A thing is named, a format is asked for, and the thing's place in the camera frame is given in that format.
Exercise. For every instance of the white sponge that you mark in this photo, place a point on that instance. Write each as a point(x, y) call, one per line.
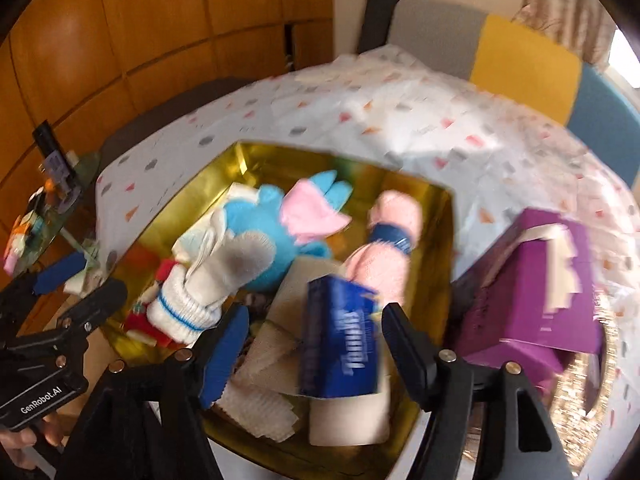
point(345, 420)

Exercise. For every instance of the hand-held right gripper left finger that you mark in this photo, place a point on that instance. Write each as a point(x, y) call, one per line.
point(222, 355)

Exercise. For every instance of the person's left hand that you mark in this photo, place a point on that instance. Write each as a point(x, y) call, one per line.
point(45, 435)

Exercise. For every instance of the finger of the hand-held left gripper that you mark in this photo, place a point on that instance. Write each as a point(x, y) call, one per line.
point(60, 272)
point(100, 305)

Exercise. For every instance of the beige cloth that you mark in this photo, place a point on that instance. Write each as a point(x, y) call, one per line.
point(287, 310)

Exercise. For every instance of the black device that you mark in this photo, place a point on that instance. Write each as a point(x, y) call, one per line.
point(55, 160)

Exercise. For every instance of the red plush item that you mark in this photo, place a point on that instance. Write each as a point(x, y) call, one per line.
point(142, 320)

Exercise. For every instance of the glass bedside table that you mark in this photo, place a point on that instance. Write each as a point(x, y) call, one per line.
point(60, 230)

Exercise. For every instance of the blue tissue pack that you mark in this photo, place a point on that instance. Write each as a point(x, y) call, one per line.
point(340, 340)

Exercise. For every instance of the gold storage box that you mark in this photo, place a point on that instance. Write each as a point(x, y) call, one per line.
point(270, 160)

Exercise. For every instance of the ornate gold tissue box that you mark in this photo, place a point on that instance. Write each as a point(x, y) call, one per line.
point(585, 385)

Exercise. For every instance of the white knit glove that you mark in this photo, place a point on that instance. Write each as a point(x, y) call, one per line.
point(220, 270)

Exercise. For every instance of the multicoloured headboard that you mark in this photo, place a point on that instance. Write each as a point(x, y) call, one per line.
point(525, 70)

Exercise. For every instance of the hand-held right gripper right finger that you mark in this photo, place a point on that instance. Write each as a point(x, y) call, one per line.
point(405, 355)

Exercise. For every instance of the blue and pink plush toy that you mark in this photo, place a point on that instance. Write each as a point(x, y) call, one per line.
point(270, 210)

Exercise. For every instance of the purple cardboard box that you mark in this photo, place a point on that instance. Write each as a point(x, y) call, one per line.
point(520, 300)

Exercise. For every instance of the beige patterned curtain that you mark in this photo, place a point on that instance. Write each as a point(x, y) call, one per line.
point(565, 5)

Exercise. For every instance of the pink towel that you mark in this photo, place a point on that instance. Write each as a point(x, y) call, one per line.
point(390, 260)

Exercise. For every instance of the wooden wardrobe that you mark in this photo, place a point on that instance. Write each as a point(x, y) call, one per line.
point(125, 25)

